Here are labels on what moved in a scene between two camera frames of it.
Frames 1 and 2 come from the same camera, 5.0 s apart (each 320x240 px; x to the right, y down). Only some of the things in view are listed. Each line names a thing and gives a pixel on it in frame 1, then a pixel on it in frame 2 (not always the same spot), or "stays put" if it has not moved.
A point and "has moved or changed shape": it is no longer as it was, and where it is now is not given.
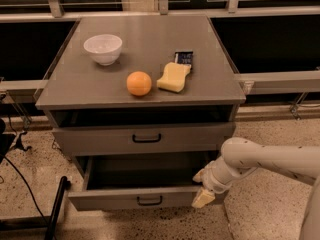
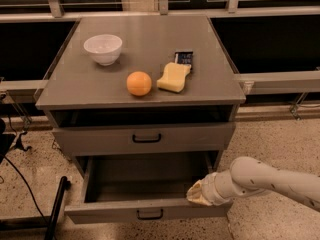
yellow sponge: (173, 78) stays put
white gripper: (209, 179) to (210, 188)
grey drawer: (136, 182) has moved or changed shape
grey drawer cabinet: (152, 86) stays put
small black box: (183, 57) stays put
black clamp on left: (9, 141) stays put
